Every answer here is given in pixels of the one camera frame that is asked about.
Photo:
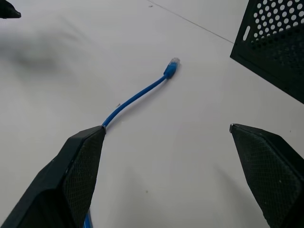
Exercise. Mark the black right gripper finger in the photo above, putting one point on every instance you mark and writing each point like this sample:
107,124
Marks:
273,171
61,180

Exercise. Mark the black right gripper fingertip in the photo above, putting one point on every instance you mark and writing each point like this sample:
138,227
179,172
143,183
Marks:
8,9

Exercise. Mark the black perforated metal case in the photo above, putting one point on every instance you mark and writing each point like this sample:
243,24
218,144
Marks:
273,38

